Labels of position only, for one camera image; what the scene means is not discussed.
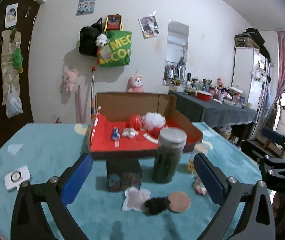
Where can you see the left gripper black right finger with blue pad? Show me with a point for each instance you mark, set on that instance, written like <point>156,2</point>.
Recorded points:
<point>257,219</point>

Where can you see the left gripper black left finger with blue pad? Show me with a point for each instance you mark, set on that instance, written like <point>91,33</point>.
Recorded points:
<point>29,220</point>

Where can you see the cream knitted scrunchie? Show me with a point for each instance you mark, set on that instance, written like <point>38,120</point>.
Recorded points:
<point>198,186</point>

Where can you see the round tan powder puff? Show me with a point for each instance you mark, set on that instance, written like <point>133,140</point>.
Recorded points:
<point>179,202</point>

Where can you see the black fluffy scrunchie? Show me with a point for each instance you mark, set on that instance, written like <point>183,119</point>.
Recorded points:
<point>155,206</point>

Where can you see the white tissue cloth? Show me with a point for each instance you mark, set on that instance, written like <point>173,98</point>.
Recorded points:
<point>135,199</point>

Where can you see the white mesh bath pouf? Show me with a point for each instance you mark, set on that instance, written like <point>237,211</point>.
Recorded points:
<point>153,120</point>

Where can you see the red knobbly bath sponge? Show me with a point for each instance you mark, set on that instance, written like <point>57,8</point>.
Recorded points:
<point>134,122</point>

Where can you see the white fluffy plush hair clip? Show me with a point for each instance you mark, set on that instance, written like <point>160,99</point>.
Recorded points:
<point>129,133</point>

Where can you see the white power bank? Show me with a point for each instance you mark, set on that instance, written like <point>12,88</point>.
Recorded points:
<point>15,178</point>

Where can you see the table with grey cloth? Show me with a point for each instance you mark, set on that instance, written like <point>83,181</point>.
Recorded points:
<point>215,114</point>

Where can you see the teal table cloth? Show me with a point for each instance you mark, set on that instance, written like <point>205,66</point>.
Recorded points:
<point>48,149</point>

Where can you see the red bowl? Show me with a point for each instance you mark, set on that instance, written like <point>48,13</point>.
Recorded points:
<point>204,96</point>

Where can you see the white wardrobe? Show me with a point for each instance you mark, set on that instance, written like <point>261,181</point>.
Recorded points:
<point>249,75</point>

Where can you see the dark glass jar metal lid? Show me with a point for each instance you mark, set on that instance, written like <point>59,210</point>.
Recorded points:
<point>171,143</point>

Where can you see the colourful beauty cream box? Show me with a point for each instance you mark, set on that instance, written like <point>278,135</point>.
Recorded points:
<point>123,174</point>

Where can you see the suitcase on wardrobe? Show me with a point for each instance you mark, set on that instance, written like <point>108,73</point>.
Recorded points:
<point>245,40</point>

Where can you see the white plastic bag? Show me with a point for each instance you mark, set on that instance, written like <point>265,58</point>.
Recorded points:
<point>13,102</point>

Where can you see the cardboard box red lining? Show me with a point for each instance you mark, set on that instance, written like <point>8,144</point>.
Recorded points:
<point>116,110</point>

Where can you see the pink plush behind box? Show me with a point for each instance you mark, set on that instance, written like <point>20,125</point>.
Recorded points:
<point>135,84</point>

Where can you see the green plush on door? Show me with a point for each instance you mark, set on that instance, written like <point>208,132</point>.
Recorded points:
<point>17,60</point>

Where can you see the green tote bag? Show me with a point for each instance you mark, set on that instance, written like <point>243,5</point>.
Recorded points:
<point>117,51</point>

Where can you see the hanging beige door organizer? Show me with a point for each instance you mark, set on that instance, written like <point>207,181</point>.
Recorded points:
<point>10,76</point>

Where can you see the red framed picture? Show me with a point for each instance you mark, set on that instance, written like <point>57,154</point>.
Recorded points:
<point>113,22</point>

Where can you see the wall mirror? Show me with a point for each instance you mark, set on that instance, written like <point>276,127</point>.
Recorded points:
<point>176,53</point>

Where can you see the mop handle orange tip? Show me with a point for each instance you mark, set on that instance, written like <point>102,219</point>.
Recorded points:
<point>92,94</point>

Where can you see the pink plush on wall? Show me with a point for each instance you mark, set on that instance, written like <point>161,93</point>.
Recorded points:
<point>69,79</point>

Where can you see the photo collage on wall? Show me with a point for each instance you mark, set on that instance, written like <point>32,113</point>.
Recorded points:
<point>149,27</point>

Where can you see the white plush keychain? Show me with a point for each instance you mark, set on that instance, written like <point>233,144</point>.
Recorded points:
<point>102,40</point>

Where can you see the black backpack on wall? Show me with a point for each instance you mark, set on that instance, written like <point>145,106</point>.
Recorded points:
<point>87,39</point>

